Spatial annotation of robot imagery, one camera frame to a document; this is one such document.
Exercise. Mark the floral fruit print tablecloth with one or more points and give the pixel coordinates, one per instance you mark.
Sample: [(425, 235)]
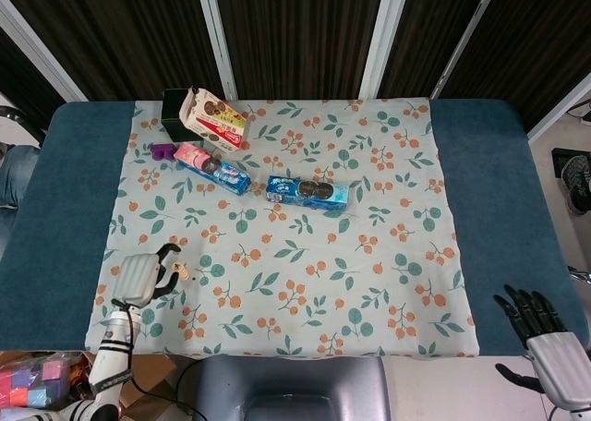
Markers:
[(300, 278)]

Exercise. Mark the blue jeans leg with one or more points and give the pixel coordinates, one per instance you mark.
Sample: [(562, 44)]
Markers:
[(16, 176)]

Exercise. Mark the colourful foam block set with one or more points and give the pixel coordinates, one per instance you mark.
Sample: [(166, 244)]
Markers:
[(32, 384)]

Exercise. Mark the pink blue Oreo box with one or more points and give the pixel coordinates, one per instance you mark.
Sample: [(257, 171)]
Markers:
[(226, 176)]

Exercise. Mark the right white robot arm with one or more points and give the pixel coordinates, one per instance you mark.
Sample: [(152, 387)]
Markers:
[(579, 415)]

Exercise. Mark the brown cardboard box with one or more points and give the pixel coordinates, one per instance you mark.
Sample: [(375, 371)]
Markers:
[(157, 370)]

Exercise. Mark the black sneaker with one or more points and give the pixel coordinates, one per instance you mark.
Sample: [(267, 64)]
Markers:
[(577, 185)]

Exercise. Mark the white red cookie box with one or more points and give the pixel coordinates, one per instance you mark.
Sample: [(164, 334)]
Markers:
[(217, 125)]

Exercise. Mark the teal table cover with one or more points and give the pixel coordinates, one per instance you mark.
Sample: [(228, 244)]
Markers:
[(60, 208)]

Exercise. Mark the purple plastic block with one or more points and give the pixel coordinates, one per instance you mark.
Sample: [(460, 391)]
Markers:
[(161, 152)]

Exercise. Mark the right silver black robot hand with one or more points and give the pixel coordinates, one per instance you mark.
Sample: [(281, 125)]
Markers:
[(561, 365)]

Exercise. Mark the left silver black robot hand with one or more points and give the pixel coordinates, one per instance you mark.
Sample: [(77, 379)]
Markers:
[(136, 278)]

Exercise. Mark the dark folding room divider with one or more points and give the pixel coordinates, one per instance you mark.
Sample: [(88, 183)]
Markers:
[(300, 24)]

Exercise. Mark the black open box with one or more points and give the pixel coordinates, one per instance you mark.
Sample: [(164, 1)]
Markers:
[(172, 111)]

